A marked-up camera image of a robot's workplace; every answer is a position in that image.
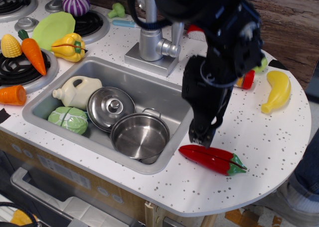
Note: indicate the yellow toy bell pepper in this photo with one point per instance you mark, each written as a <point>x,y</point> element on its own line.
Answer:
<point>71,47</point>

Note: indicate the black tape piece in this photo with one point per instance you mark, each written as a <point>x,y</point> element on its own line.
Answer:
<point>3,115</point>
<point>276,64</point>

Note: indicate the red white toy sushi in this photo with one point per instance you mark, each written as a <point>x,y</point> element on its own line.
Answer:
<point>196,33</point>

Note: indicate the green toy broccoli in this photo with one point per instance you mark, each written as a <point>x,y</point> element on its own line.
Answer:
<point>118,10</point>

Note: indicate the steel pot lid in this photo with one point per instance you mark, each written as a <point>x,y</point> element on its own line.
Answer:
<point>108,105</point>

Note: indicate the red toy chili pepper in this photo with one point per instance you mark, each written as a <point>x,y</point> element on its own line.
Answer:
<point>218,160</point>

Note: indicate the steel sink basin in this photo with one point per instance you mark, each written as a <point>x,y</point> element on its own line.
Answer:
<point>146,92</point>

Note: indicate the toy oven door handle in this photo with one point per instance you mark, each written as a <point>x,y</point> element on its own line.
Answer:
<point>72,198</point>

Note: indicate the cream toy milk jug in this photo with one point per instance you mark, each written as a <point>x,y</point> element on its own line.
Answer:
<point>76,91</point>

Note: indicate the whole orange toy carrot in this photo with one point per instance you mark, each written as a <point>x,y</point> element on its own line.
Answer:
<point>32,51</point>

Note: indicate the orange toy on floor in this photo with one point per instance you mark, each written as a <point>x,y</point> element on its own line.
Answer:
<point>20,218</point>

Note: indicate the purple toy onion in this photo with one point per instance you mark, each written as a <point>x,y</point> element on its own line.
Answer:
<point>76,8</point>

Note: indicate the black tape piece right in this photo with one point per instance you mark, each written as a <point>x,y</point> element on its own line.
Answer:
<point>276,64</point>

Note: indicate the blue toy knife handle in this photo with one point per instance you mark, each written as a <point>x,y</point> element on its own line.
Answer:
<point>125,23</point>

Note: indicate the silver toy faucet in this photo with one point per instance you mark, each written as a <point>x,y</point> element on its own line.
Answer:
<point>154,53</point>

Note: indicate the grey stove knob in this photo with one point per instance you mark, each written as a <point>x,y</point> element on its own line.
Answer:
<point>26,23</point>
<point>54,6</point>

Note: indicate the black tape piece left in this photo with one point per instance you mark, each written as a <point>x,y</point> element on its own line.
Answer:
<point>3,115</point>

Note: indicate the red toy ketchup bottle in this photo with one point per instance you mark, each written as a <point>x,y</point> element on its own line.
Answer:
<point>246,81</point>

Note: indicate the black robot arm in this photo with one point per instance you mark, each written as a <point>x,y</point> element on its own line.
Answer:
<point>232,32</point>

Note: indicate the green toy pear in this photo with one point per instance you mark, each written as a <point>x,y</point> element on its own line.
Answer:
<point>263,65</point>

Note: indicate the steel pot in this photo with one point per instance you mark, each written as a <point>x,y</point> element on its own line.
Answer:
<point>141,136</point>

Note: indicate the orange toy carrot piece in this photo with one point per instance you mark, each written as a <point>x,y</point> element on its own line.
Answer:
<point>13,95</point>

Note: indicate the green toy cabbage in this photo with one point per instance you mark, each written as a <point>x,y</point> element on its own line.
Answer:
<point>70,118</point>

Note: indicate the front left stove burner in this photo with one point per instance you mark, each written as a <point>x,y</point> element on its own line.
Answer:
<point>19,71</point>

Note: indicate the back left stove burner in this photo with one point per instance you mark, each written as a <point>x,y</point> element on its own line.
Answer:
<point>12,10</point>

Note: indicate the yellow toy corn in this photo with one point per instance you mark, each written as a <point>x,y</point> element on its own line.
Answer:
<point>10,47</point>

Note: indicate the yellow toy banana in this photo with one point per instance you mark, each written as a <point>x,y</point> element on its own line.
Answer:
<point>280,92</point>

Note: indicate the green toy plate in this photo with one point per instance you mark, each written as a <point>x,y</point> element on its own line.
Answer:
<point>52,28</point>

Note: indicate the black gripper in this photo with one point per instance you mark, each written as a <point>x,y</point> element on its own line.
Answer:
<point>208,102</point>

